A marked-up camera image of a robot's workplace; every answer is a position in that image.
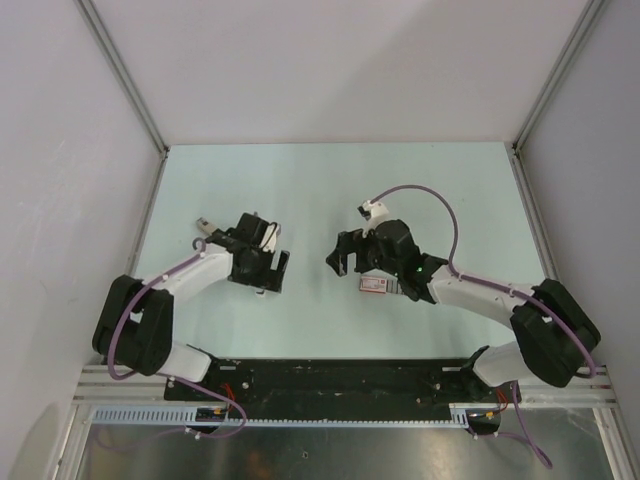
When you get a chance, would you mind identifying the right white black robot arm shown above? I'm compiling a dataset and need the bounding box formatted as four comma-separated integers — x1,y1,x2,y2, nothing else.
326,220,601,401

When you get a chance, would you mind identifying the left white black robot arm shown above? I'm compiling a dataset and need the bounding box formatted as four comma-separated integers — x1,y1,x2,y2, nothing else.
92,213,290,400

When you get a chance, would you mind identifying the grey slotted cable duct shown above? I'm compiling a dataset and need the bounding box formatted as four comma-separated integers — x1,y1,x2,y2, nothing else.
89,402,471,430

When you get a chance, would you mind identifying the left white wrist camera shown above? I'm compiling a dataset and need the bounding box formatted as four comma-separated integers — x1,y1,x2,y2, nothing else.
259,222,281,253

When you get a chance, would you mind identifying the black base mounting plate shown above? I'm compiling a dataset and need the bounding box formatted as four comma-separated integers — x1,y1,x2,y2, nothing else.
197,358,508,405

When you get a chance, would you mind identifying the beige black stapler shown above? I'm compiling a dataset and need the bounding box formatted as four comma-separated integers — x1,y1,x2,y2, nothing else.
196,217,218,238

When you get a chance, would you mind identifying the aluminium frame rail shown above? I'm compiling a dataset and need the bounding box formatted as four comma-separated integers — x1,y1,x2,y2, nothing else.
73,365,618,409

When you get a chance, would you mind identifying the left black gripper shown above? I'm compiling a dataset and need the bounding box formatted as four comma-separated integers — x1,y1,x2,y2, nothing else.
229,244,289,293

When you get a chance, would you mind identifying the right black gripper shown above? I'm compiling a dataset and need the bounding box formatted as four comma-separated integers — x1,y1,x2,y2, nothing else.
326,229,401,278

